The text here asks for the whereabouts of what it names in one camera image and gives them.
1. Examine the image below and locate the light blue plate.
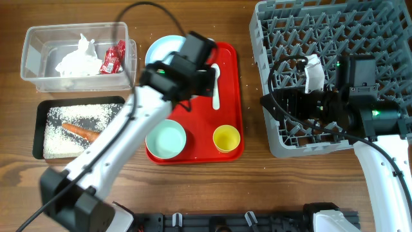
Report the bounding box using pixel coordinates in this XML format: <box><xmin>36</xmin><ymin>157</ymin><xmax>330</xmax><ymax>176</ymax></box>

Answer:
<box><xmin>145</xmin><ymin>35</ymin><xmax>185</xmax><ymax>66</ymax></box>

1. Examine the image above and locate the red sauce packet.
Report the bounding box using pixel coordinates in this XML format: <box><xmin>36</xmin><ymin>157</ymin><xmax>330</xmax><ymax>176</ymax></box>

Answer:
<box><xmin>99</xmin><ymin>40</ymin><xmax>126</xmax><ymax>74</ymax></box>

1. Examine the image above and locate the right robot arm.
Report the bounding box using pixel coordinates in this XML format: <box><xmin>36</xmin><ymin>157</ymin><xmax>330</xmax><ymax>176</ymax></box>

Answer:
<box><xmin>261</xmin><ymin>55</ymin><xmax>411</xmax><ymax>231</ymax></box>

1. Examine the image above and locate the clear plastic bin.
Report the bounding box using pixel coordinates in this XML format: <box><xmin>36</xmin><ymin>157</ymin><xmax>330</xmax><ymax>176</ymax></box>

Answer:
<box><xmin>21</xmin><ymin>22</ymin><xmax>138</xmax><ymax>92</ymax></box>

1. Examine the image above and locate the orange carrot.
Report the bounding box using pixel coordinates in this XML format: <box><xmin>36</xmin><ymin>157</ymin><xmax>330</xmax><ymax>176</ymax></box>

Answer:
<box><xmin>62</xmin><ymin>123</ymin><xmax>100</xmax><ymax>143</ymax></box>

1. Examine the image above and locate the black plastic tray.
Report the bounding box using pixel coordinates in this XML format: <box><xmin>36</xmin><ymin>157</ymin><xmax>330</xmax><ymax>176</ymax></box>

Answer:
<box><xmin>32</xmin><ymin>96</ymin><xmax>125</xmax><ymax>160</ymax></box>

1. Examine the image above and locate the white napkin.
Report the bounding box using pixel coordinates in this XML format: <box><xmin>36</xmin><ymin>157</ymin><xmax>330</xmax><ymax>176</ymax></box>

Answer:
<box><xmin>55</xmin><ymin>34</ymin><xmax>103</xmax><ymax>77</ymax></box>

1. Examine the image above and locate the green bowl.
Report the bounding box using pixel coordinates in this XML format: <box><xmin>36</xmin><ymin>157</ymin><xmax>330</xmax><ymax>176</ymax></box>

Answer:
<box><xmin>145</xmin><ymin>119</ymin><xmax>187</xmax><ymax>159</ymax></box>

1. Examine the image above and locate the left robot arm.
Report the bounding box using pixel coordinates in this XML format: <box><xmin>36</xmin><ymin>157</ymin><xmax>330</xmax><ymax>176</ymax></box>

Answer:
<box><xmin>40</xmin><ymin>32</ymin><xmax>218</xmax><ymax>231</ymax></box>

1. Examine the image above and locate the white rice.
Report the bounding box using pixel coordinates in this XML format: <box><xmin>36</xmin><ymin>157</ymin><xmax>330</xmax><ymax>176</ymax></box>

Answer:
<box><xmin>42</xmin><ymin>103</ymin><xmax>123</xmax><ymax>159</ymax></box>

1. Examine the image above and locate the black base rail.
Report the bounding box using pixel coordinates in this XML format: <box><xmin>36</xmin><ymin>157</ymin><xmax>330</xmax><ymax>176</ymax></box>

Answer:
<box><xmin>135</xmin><ymin>211</ymin><xmax>360</xmax><ymax>232</ymax></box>

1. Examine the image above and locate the red serving tray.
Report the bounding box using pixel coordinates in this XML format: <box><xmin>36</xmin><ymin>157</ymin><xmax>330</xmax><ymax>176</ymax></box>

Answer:
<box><xmin>146</xmin><ymin>42</ymin><xmax>245</xmax><ymax>165</ymax></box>

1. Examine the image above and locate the white plastic spoon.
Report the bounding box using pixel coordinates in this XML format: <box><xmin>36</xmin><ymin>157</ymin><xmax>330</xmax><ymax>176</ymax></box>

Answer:
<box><xmin>211</xmin><ymin>63</ymin><xmax>220</xmax><ymax>110</ymax></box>

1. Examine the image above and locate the yellow cup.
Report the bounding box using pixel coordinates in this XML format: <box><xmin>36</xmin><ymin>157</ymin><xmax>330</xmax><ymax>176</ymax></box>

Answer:
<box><xmin>212</xmin><ymin>125</ymin><xmax>241</xmax><ymax>153</ymax></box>

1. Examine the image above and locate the grey dishwasher rack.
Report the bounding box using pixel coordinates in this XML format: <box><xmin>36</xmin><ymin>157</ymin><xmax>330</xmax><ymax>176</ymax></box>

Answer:
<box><xmin>249</xmin><ymin>1</ymin><xmax>411</xmax><ymax>158</ymax></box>

